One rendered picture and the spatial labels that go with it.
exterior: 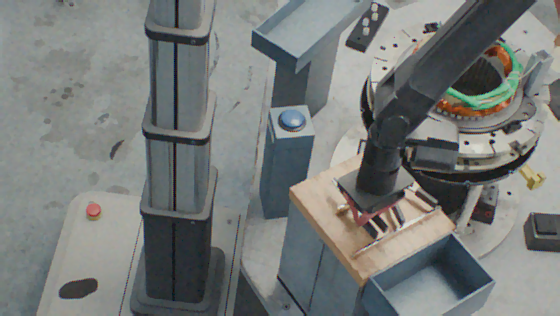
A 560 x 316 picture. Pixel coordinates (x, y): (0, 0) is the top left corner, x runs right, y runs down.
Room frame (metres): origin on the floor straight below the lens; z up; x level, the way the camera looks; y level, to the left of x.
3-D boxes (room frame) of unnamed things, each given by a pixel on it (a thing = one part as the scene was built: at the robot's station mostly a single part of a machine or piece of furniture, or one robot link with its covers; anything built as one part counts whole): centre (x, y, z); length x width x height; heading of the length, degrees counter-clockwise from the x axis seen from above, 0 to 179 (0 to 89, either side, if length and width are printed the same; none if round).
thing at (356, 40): (1.58, -0.14, 0.79); 0.15 x 0.05 x 0.02; 162
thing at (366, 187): (0.83, -0.13, 1.20); 0.10 x 0.07 x 0.07; 132
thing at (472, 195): (1.04, -0.35, 0.91); 0.02 x 0.02 x 0.21
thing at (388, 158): (0.84, -0.14, 1.27); 0.07 x 0.06 x 0.07; 92
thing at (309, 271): (0.87, -0.15, 0.91); 0.19 x 0.19 x 0.26; 41
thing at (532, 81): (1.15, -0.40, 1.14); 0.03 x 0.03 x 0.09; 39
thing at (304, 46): (1.31, -0.01, 0.92); 0.25 x 0.11 x 0.28; 149
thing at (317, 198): (0.87, -0.15, 1.05); 0.20 x 0.19 x 0.02; 41
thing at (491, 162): (1.02, -0.35, 1.05); 0.09 x 0.04 x 0.01; 129
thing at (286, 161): (1.05, 0.00, 0.91); 0.07 x 0.07 x 0.25; 19
